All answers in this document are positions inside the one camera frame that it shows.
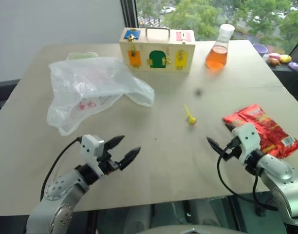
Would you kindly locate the flask with orange liquid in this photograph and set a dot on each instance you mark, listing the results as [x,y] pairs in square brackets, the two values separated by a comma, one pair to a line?
[216,57]

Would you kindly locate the purple toy eggplant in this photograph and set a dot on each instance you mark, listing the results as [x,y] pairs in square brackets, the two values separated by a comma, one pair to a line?
[295,66]

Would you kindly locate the translucent white plastic bag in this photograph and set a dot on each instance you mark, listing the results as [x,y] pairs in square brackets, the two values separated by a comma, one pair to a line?
[90,85]

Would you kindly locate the red snack packet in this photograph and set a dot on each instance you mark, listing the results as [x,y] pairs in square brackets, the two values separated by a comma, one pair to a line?
[268,126]

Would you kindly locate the brown toy potato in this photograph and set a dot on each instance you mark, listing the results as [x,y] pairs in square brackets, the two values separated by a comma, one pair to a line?
[275,61]

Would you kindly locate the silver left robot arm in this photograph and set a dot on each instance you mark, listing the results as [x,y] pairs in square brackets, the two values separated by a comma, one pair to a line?
[63,187]

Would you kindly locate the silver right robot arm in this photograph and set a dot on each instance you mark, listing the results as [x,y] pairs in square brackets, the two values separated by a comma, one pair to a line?
[278,170]

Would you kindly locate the dark side furniture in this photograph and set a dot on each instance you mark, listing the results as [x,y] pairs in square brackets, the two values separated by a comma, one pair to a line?
[4,95]

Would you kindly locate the small yellow plastic toy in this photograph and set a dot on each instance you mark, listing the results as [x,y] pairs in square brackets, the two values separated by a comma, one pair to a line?
[191,119]

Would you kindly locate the pink toy food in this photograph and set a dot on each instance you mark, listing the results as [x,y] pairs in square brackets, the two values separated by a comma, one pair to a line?
[274,55]

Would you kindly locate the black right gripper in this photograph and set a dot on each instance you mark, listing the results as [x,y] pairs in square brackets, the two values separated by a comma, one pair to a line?
[233,151]

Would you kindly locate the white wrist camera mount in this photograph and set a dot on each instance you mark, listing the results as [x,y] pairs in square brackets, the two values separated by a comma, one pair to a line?
[90,148]
[248,136]

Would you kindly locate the dark window frame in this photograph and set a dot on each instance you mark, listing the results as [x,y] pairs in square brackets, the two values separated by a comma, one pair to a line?
[129,13]

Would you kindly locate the yellow toy lemon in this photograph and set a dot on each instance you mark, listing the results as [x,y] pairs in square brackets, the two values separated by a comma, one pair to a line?
[285,58]

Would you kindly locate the purple bowl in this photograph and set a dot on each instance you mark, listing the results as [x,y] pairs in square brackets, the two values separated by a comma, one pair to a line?
[260,48]

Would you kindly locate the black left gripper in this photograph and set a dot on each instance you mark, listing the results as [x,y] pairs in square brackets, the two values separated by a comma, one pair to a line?
[107,162]

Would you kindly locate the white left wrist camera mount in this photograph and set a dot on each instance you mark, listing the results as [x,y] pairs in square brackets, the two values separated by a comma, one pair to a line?
[90,148]

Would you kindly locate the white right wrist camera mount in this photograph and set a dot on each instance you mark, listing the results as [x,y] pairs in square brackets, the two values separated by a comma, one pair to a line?
[248,136]

